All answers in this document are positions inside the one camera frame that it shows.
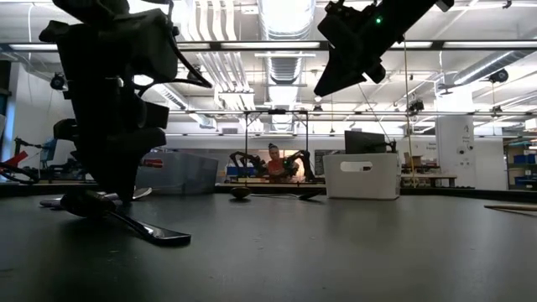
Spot thin yellow cord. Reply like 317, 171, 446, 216
401, 35, 416, 189

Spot white column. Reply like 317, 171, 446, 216
435, 113, 477, 190

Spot gold spoon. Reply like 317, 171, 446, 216
483, 203, 537, 216
229, 186, 253, 200

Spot black table mat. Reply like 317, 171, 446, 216
0, 195, 537, 302

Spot red panel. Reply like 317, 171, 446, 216
0, 150, 29, 169

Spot blue crate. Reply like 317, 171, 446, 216
226, 165, 257, 177

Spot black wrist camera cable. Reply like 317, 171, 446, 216
165, 23, 214, 90

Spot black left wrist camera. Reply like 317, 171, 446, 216
142, 102, 170, 129

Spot black monitor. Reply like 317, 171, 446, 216
344, 130, 398, 154

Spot black horizontal frame bar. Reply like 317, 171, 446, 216
0, 40, 537, 53

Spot cardboard box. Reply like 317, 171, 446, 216
403, 151, 425, 169

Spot blue monitor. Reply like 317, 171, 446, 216
40, 138, 59, 164

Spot wooden bench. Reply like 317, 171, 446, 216
401, 174, 458, 189

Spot white plastic bin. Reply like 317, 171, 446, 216
322, 152, 403, 201

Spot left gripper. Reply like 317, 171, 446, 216
53, 78, 167, 206

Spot person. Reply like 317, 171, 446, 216
266, 143, 300, 182

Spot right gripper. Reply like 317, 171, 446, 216
313, 0, 420, 97

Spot silver ventilation duct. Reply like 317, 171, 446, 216
256, 0, 316, 135

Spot black workstation frame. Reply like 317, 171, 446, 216
167, 107, 310, 188

